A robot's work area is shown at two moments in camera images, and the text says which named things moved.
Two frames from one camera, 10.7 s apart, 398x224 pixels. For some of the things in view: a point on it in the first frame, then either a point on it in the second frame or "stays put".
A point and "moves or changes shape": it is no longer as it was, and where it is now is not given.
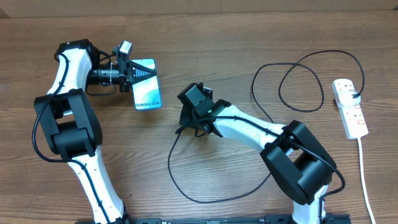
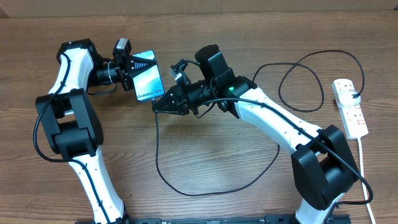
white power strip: (352, 119) stays put
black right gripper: (187, 121) to (181, 104)
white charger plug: (347, 99) stays put
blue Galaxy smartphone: (146, 93) moves or changes shape
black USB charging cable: (270, 132) to (200, 195)
